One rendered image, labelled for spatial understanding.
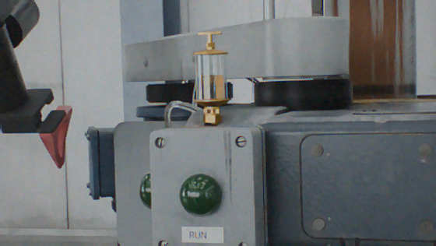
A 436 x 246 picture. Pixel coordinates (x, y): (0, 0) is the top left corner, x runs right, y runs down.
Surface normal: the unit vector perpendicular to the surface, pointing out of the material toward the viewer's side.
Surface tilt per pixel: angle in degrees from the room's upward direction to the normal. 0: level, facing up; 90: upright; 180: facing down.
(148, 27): 90
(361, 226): 90
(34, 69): 90
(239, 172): 90
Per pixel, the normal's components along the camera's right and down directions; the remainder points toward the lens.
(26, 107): -0.14, -0.84
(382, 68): -0.25, 0.06
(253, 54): -0.91, 0.05
